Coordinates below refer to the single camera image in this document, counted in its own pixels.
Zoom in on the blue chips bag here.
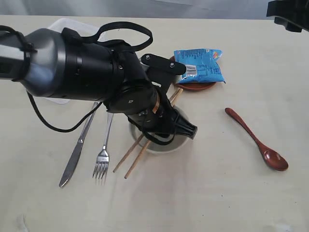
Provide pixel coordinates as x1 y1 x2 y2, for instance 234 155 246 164
174 48 225 84

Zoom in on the white woven plastic basket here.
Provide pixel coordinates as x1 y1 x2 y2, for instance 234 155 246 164
45 18 106 105

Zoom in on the brown round plate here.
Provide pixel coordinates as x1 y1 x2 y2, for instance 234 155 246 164
172 68 216 91

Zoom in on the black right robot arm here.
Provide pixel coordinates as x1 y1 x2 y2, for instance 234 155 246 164
267 0 309 33

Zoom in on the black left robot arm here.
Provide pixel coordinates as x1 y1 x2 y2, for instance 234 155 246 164
0 22 197 145

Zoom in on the silver metal spoon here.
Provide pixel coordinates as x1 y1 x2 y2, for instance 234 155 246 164
92 113 113 180

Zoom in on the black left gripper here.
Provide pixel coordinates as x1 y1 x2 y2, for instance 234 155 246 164
127 91 197 143

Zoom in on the white ceramic bowl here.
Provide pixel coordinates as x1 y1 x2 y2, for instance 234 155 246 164
129 105 189 154

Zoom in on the reddish brown wooden spoon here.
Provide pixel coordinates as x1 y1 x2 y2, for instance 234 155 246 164
225 107 289 172

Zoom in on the wooden chopstick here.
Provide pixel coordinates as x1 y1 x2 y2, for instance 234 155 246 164
112 88 179 173
124 88 183 179

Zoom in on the silver metal knife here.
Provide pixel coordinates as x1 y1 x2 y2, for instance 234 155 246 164
58 112 95 188

